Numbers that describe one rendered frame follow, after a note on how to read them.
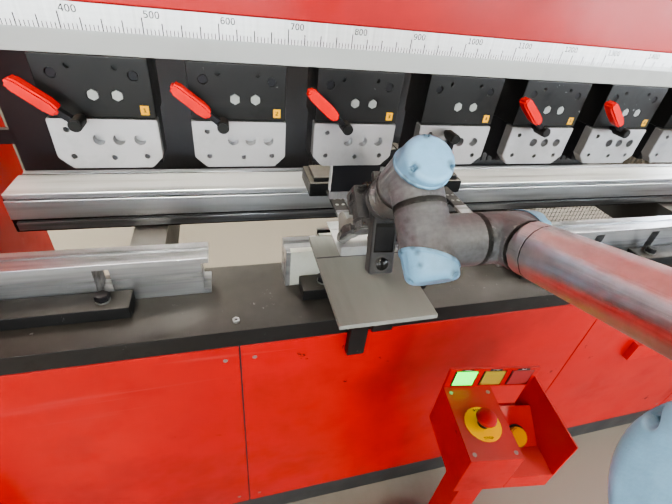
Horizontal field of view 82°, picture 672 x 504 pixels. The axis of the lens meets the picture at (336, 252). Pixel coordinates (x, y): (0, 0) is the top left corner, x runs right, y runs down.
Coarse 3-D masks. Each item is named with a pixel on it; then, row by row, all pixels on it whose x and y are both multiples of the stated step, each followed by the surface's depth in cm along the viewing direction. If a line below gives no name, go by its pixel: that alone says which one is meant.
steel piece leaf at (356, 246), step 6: (336, 234) 85; (336, 240) 83; (354, 240) 84; (360, 240) 84; (366, 240) 84; (342, 246) 82; (348, 246) 82; (354, 246) 78; (360, 246) 79; (366, 246) 79; (342, 252) 79; (348, 252) 79; (354, 252) 79; (360, 252) 80
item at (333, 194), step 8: (336, 168) 76; (344, 168) 77; (352, 168) 77; (360, 168) 78; (368, 168) 78; (376, 168) 79; (336, 176) 78; (344, 176) 78; (352, 176) 78; (360, 176) 79; (368, 176) 79; (328, 184) 80; (336, 184) 79; (344, 184) 79; (352, 184) 80; (360, 184) 80; (336, 192) 81; (344, 192) 81
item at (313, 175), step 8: (304, 168) 106; (312, 168) 104; (320, 168) 104; (328, 168) 105; (304, 176) 106; (312, 176) 101; (320, 176) 100; (328, 176) 101; (312, 184) 99; (320, 184) 100; (312, 192) 101; (320, 192) 101; (328, 192) 100; (336, 200) 97; (344, 200) 97; (336, 208) 94; (344, 208) 94; (352, 216) 91
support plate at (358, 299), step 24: (312, 240) 83; (336, 264) 77; (360, 264) 77; (336, 288) 71; (360, 288) 72; (384, 288) 72; (408, 288) 73; (336, 312) 66; (360, 312) 67; (384, 312) 67; (408, 312) 68; (432, 312) 68
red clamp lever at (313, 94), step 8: (312, 88) 61; (312, 96) 60; (320, 96) 61; (320, 104) 61; (328, 104) 62; (328, 112) 62; (336, 112) 63; (336, 120) 64; (344, 120) 66; (344, 128) 64; (352, 128) 65
